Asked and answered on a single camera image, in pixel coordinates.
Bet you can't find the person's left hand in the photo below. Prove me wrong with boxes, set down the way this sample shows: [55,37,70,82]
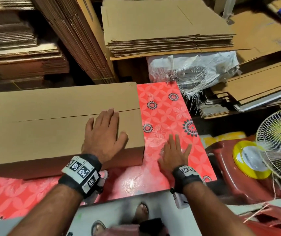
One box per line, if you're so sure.
[82,108,129,165]

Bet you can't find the person's right hand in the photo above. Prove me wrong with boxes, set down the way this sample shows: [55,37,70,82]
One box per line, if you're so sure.
[158,134,193,177]

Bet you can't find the large cardboard box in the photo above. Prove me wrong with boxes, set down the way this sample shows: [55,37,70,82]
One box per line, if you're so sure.
[101,0,237,47]
[0,82,146,180]

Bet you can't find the yellow-tied cardboard bundle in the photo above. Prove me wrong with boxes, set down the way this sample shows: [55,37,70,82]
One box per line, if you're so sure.
[32,0,119,85]

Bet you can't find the low pile of cardboard sheets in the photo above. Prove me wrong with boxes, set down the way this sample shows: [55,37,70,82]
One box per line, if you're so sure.
[198,60,281,119]

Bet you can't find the wall of cardboard stacks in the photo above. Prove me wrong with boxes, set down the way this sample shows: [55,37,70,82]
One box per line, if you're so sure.
[0,0,70,91]

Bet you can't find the person's right forearm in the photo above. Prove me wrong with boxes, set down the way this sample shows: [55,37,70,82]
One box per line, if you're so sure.
[182,182,256,236]

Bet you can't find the person's left forearm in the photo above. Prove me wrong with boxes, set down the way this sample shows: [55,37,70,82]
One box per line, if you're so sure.
[8,183,84,236]

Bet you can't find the red patterned table cloth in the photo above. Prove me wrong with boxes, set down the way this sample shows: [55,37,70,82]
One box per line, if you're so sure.
[0,81,218,224]

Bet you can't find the yellow round disc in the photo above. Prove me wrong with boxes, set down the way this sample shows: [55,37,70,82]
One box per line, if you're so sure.
[232,140,272,180]

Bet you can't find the white woven sack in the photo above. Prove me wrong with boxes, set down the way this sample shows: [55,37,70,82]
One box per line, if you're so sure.
[147,50,241,99]

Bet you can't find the black right wrist strap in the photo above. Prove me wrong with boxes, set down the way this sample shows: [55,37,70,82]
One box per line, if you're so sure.
[171,165,206,195]

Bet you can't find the black wrist strap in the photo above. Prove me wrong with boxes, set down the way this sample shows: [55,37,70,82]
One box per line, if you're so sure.
[171,165,206,195]
[58,154,103,198]

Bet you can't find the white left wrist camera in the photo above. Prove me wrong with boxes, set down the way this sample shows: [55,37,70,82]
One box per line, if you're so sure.
[94,169,109,193]

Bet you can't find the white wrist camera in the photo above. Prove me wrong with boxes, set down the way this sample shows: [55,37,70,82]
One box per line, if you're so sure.
[172,191,190,209]
[94,169,109,193]

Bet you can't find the black left wrist strap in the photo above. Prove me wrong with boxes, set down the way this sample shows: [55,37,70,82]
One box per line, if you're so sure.
[58,154,103,198]

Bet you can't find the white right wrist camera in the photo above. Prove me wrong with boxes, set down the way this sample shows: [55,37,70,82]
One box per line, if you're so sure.
[172,191,190,209]

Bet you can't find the white wire-guard fan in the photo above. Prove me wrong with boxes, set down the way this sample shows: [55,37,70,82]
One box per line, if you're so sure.
[256,107,281,190]

